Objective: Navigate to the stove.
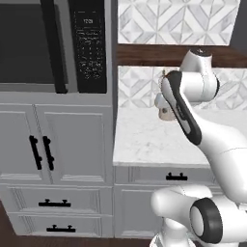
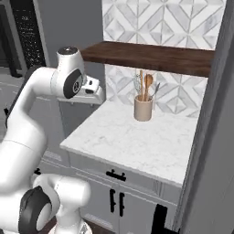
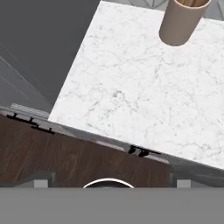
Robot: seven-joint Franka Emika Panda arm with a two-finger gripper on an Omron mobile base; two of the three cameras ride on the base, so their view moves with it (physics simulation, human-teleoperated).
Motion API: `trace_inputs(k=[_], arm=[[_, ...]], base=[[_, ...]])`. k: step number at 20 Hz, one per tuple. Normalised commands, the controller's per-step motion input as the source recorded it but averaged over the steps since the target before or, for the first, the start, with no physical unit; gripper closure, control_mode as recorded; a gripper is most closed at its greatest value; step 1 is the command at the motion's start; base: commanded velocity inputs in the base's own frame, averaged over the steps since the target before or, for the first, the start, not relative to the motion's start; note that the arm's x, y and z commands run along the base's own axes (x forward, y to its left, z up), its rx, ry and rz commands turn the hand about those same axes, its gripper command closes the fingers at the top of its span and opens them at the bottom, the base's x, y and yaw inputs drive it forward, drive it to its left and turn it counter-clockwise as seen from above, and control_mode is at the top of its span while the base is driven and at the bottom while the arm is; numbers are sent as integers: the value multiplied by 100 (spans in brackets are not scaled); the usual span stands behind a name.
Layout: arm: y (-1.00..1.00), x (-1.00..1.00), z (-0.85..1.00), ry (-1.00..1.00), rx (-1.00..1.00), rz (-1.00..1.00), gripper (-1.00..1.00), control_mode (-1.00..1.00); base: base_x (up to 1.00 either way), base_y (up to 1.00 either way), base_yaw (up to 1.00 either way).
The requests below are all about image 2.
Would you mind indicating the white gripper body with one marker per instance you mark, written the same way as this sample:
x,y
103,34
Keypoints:
x,y
91,98

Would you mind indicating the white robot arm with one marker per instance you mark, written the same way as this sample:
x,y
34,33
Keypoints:
x,y
21,143

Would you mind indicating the metal whisk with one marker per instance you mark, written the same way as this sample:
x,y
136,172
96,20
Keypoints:
x,y
137,81

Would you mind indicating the wooden spatula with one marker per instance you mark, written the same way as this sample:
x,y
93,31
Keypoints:
x,y
141,85

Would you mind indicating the beige utensil pot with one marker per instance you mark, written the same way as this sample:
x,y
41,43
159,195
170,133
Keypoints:
x,y
143,109

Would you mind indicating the wooden spoon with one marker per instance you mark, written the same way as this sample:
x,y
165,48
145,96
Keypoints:
x,y
148,82

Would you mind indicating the grey metal utensil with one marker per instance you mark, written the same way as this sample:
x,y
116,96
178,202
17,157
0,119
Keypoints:
x,y
155,90

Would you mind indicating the grey drawer front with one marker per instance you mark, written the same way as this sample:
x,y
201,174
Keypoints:
x,y
88,164

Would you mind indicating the grey cupboard door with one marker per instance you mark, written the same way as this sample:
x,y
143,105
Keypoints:
x,y
137,213
99,204

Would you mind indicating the tall grey cabinet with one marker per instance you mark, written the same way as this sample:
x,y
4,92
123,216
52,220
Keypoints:
x,y
210,152

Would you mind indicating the dark wooden wall shelf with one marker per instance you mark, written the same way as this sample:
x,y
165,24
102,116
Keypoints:
x,y
152,57

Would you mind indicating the black speckled wall appliance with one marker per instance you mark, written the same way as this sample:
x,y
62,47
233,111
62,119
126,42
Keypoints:
x,y
29,33

